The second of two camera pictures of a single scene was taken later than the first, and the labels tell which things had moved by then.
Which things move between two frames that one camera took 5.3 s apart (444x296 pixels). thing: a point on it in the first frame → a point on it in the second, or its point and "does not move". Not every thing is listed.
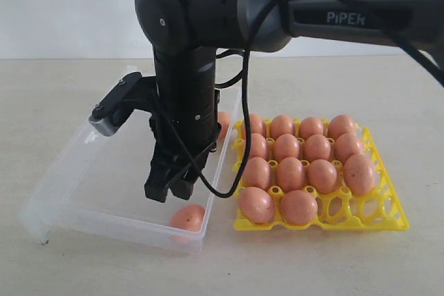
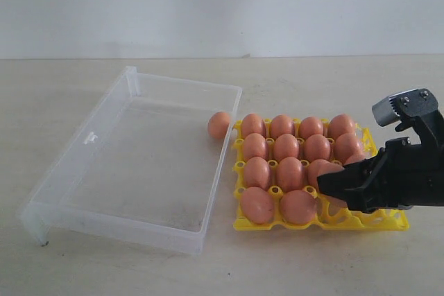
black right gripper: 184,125 → 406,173
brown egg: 186,222 → 320,167
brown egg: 257,173 does not move
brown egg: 291,174 does not move
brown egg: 340,124 does not move
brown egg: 309,125 does not move
